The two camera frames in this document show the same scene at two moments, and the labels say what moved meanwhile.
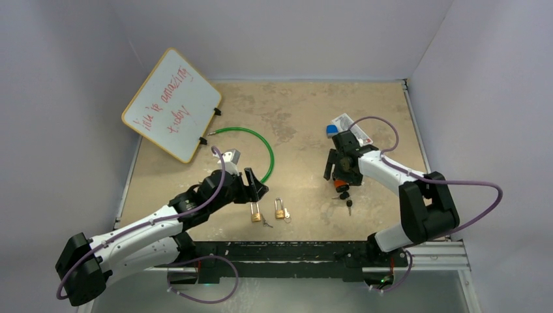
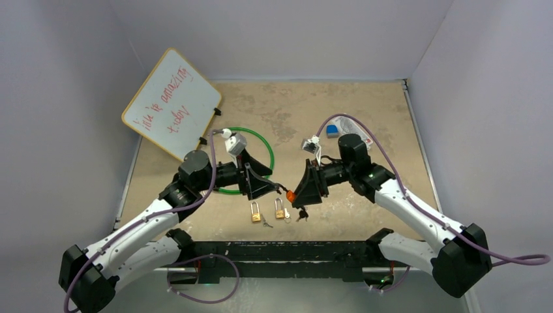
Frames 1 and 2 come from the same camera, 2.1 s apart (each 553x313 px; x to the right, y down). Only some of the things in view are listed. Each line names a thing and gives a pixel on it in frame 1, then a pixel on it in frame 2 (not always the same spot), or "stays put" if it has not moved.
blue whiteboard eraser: [331, 130] stays put
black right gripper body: [340, 172] -> [321, 178]
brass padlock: [280, 214] stays put
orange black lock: [341, 186] -> [290, 195]
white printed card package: [343, 122] stays put
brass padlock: [255, 216] stays put
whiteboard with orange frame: [174, 107] stays put
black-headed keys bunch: [345, 195] -> [302, 214]
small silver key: [265, 223] stays put
